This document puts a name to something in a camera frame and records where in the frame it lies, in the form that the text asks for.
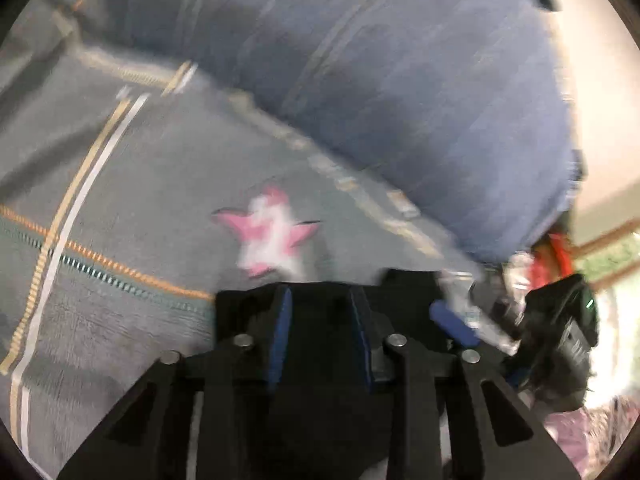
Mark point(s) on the red packet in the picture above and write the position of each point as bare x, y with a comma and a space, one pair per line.
552, 260

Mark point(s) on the blue plaid pillow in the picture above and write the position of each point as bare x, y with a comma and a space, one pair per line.
375, 85

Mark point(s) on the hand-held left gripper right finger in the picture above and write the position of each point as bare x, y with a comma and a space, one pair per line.
361, 337

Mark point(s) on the black pants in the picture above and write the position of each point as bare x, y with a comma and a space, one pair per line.
320, 310

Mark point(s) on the purple patterned cloth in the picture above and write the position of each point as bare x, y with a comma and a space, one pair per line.
590, 430

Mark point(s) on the wooden frame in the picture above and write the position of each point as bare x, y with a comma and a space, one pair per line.
607, 255

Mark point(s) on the grey star-print bed sheet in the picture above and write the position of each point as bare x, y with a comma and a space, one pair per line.
125, 185

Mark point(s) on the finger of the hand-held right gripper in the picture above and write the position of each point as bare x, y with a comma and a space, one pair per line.
452, 322

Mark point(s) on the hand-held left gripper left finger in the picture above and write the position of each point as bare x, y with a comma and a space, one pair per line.
283, 332

